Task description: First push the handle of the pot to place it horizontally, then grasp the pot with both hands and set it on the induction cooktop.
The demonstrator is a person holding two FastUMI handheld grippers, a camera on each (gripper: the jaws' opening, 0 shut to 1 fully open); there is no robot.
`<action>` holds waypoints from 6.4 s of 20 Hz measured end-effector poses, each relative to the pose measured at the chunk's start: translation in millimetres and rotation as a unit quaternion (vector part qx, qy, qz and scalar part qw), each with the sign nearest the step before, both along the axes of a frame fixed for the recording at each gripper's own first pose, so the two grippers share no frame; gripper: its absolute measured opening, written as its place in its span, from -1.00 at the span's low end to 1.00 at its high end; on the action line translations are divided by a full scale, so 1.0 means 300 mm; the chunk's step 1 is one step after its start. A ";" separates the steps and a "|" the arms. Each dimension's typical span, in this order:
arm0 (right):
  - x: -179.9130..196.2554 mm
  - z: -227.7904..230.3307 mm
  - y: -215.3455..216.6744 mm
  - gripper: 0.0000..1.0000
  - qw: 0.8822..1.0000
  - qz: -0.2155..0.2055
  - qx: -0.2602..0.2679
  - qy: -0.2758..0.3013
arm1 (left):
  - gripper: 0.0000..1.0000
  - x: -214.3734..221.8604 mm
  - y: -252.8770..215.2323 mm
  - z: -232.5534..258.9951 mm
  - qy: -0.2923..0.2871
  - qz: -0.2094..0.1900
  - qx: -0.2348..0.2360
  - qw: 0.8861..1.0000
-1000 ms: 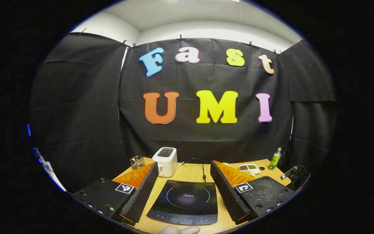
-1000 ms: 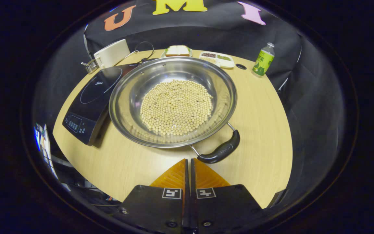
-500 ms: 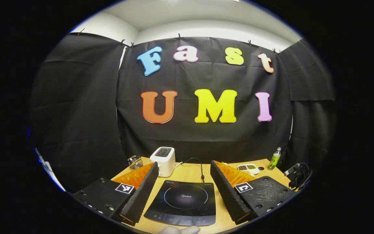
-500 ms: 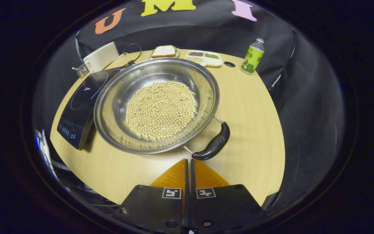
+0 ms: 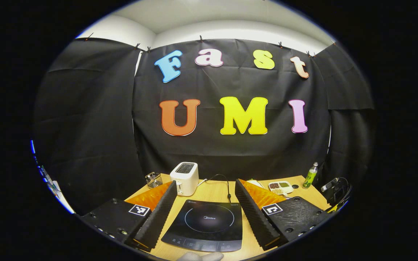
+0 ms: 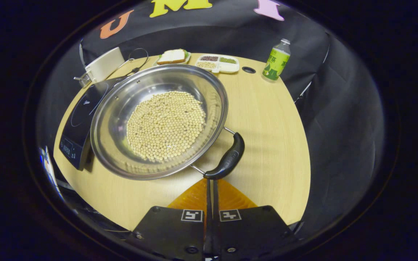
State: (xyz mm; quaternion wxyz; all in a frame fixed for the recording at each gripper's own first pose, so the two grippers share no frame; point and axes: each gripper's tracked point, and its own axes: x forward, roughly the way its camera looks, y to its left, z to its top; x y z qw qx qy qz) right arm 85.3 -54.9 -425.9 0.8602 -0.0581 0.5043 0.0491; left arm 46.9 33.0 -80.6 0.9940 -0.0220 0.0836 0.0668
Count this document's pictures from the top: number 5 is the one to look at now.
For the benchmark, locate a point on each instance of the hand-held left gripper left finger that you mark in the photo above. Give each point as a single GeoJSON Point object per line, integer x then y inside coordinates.
{"type": "Point", "coordinates": [160, 214]}

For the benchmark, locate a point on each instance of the white toaster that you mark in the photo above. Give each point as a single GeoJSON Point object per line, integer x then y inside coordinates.
{"type": "Point", "coordinates": [187, 177]}

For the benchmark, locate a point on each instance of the white divided dish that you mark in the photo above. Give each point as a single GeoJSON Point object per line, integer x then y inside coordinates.
{"type": "Point", "coordinates": [281, 187]}

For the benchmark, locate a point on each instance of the black induction cooktop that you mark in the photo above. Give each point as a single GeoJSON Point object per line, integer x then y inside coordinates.
{"type": "Point", "coordinates": [205, 224]}

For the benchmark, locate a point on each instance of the black backdrop cloth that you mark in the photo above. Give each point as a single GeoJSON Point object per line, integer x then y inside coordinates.
{"type": "Point", "coordinates": [230, 152]}

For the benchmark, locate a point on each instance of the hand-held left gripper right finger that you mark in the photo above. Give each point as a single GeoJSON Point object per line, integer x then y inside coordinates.
{"type": "Point", "coordinates": [254, 215]}

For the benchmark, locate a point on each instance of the green drink bottle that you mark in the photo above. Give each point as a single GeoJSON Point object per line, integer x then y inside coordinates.
{"type": "Point", "coordinates": [309, 177]}

